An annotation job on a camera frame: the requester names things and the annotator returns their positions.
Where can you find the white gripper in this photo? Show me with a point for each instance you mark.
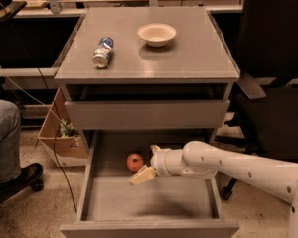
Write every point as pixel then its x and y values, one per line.
pixel 159 163

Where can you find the red apple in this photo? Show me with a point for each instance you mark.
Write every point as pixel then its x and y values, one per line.
pixel 134 162

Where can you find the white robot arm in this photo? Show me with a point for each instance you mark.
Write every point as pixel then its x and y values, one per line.
pixel 202 161

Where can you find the open middle drawer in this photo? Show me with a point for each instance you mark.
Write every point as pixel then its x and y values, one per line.
pixel 167 207

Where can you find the grey top drawer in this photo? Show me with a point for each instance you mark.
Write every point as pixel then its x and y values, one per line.
pixel 138 115

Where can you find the grey drawer cabinet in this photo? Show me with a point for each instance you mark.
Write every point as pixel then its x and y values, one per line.
pixel 195 65

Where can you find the green item in box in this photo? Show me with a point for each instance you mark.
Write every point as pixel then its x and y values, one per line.
pixel 65 128

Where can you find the cardboard box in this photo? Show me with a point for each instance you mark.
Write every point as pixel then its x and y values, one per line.
pixel 65 151

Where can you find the crushed silver blue can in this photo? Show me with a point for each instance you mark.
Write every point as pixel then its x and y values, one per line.
pixel 103 53

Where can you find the black shoe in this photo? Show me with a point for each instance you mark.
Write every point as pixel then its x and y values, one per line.
pixel 29 176

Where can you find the white paper bowl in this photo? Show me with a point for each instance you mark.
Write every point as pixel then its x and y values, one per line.
pixel 157 35

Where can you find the black office chair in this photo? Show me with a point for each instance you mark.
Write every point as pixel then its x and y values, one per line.
pixel 263 39

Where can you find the person leg in jeans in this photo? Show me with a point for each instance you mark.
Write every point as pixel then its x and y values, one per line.
pixel 10 133

